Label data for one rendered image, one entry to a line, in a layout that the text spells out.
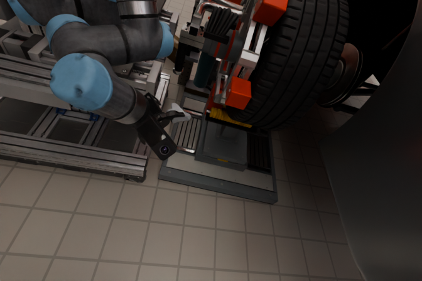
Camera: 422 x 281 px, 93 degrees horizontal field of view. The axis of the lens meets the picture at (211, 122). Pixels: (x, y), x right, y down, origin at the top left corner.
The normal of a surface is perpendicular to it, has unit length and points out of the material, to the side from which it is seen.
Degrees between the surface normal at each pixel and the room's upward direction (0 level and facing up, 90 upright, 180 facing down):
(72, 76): 37
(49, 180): 0
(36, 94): 90
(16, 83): 0
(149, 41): 59
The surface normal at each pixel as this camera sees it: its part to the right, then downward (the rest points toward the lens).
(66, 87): -0.20, -0.24
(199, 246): 0.28, -0.60
